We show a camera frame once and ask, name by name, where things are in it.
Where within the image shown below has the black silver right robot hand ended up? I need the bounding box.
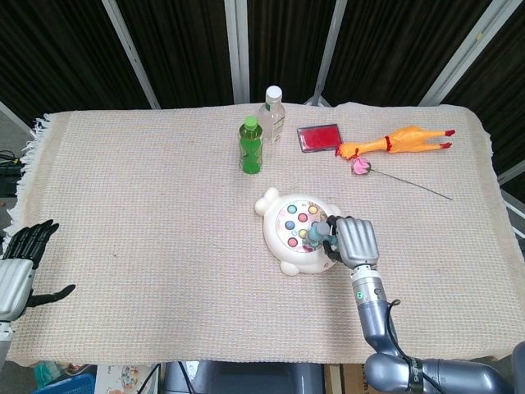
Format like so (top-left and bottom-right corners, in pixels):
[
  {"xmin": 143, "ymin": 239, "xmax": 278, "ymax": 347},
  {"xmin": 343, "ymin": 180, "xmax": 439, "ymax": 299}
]
[{"xmin": 322, "ymin": 213, "xmax": 381, "ymax": 270}]

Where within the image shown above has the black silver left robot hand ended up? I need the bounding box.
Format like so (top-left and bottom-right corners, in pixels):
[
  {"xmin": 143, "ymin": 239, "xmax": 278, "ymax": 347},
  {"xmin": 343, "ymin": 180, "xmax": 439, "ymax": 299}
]
[{"xmin": 0, "ymin": 219, "xmax": 77, "ymax": 323}]

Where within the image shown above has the teal grey toy hammer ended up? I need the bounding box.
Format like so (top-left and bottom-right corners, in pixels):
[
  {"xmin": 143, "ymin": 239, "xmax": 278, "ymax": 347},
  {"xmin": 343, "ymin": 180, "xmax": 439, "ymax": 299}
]
[{"xmin": 305, "ymin": 220, "xmax": 340, "ymax": 250}]

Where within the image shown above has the white whack-a-mole toy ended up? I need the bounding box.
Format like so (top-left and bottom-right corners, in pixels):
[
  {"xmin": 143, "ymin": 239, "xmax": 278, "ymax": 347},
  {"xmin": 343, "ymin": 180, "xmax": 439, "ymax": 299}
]
[{"xmin": 253, "ymin": 187, "xmax": 348, "ymax": 277}]

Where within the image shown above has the pink artificial rose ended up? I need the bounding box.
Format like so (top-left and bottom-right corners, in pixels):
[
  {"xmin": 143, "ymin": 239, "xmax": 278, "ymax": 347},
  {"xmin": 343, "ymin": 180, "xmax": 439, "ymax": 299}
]
[{"xmin": 351, "ymin": 156, "xmax": 454, "ymax": 202}]

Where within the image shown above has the black electronic device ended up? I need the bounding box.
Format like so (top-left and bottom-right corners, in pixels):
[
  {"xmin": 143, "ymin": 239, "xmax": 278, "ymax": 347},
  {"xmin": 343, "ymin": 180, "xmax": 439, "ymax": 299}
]
[{"xmin": 0, "ymin": 149, "xmax": 24, "ymax": 199}]

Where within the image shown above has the red ink pad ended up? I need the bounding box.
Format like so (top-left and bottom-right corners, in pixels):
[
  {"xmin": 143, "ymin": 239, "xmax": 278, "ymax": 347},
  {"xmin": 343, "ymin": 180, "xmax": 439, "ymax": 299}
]
[{"xmin": 296, "ymin": 123, "xmax": 344, "ymax": 153}]

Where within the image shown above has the orange rubber chicken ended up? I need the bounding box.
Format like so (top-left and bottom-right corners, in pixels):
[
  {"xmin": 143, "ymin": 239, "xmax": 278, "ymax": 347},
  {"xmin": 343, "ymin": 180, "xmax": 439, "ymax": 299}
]
[{"xmin": 335, "ymin": 125, "xmax": 456, "ymax": 159}]

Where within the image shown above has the blue plastic basket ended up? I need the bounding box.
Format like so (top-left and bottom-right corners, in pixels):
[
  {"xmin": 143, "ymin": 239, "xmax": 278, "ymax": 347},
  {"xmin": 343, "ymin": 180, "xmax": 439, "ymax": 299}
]
[{"xmin": 40, "ymin": 372, "xmax": 98, "ymax": 394}]

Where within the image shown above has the beige woven tablecloth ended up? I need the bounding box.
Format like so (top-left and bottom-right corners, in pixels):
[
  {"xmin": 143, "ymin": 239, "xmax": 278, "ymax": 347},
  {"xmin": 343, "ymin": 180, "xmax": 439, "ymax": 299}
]
[{"xmin": 6, "ymin": 100, "xmax": 518, "ymax": 367}]

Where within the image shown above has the brown cardboard box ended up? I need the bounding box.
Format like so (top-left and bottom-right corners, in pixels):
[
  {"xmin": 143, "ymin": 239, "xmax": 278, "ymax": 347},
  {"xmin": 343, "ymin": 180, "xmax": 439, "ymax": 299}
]
[{"xmin": 342, "ymin": 363, "xmax": 370, "ymax": 394}]

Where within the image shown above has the green drink bottle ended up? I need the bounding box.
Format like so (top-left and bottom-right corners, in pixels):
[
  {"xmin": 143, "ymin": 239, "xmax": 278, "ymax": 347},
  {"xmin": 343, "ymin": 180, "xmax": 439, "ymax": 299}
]
[{"xmin": 238, "ymin": 116, "xmax": 264, "ymax": 176}]

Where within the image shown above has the white printed toy box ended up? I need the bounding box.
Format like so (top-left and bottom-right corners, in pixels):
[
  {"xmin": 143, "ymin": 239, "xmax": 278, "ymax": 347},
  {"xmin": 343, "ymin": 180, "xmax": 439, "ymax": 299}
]
[{"xmin": 94, "ymin": 364, "xmax": 163, "ymax": 394}]

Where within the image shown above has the clear water bottle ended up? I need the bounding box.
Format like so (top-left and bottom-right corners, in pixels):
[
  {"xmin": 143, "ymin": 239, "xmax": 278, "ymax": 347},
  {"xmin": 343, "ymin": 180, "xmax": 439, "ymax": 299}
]
[{"xmin": 258, "ymin": 85, "xmax": 286, "ymax": 144}]

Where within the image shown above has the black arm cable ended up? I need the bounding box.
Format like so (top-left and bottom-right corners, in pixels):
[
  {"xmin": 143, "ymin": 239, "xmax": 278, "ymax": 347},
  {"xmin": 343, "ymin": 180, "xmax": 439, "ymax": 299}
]
[{"xmin": 385, "ymin": 298, "xmax": 436, "ymax": 394}]

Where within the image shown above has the silver aluminium frame post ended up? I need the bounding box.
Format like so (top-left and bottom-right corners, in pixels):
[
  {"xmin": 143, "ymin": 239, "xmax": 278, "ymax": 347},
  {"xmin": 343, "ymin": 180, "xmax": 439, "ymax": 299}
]
[
  {"xmin": 305, "ymin": 0, "xmax": 349, "ymax": 107},
  {"xmin": 418, "ymin": 0, "xmax": 525, "ymax": 106},
  {"xmin": 0, "ymin": 100, "xmax": 36, "ymax": 139},
  {"xmin": 101, "ymin": 0, "xmax": 161, "ymax": 110},
  {"xmin": 495, "ymin": 158, "xmax": 525, "ymax": 239},
  {"xmin": 224, "ymin": 0, "xmax": 251, "ymax": 104}
]

